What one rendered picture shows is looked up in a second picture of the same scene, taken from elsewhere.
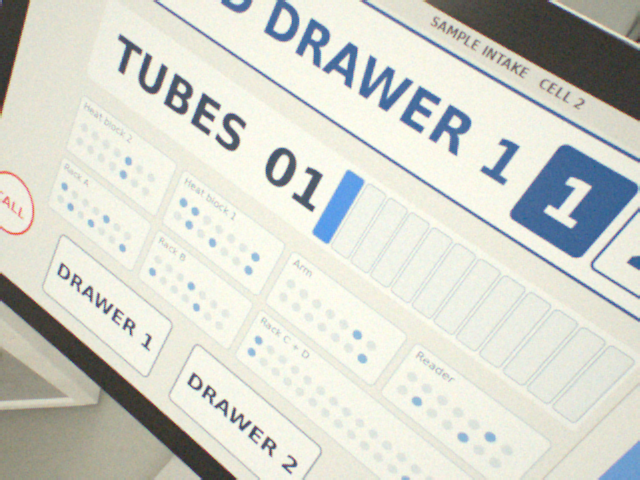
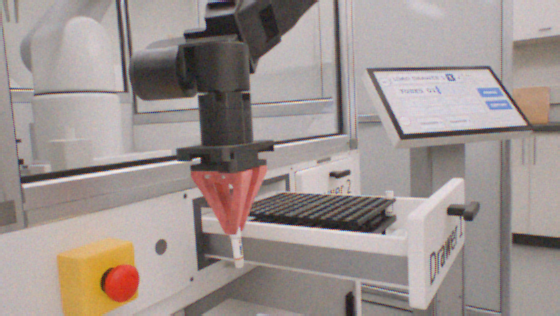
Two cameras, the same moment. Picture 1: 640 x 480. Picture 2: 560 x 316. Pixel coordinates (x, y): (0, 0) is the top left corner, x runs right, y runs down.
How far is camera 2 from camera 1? 1.54 m
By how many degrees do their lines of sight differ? 65
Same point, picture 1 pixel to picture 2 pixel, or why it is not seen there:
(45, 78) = (394, 100)
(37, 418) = not seen: outside the picture
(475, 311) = (457, 89)
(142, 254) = (427, 111)
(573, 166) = (447, 75)
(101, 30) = (396, 90)
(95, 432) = not seen: outside the picture
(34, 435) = not seen: outside the picture
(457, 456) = (474, 103)
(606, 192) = (450, 75)
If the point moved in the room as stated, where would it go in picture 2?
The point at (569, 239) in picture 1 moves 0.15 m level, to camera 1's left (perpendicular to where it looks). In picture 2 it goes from (453, 79) to (436, 78)
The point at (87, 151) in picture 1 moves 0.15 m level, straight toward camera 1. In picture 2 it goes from (408, 105) to (456, 102)
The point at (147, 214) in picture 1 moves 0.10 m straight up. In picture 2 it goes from (422, 106) to (422, 75)
